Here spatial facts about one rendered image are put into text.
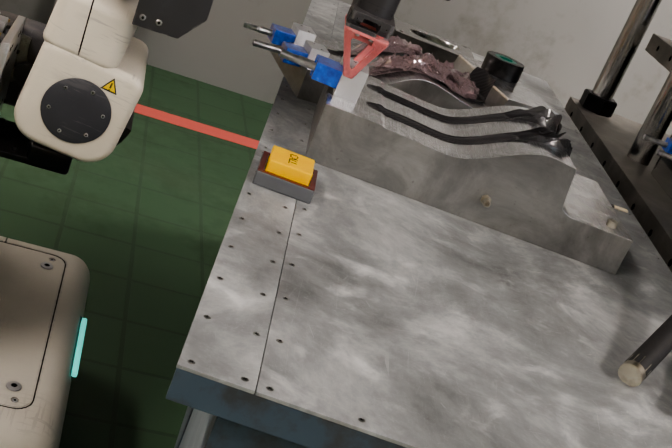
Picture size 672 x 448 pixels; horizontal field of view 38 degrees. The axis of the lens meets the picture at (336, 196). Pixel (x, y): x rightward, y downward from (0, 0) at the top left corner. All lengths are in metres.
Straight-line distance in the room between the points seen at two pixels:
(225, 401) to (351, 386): 0.13
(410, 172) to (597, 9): 3.28
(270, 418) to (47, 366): 0.89
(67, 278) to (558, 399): 1.15
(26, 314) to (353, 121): 0.74
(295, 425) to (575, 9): 3.86
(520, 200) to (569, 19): 3.19
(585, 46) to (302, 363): 3.85
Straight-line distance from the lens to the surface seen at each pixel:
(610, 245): 1.52
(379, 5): 1.43
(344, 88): 1.46
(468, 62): 2.02
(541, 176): 1.46
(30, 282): 1.94
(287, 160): 1.29
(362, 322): 1.04
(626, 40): 2.77
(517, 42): 4.56
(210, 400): 0.88
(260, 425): 0.88
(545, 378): 1.12
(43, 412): 1.63
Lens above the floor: 1.26
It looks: 20 degrees down
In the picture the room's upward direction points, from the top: 22 degrees clockwise
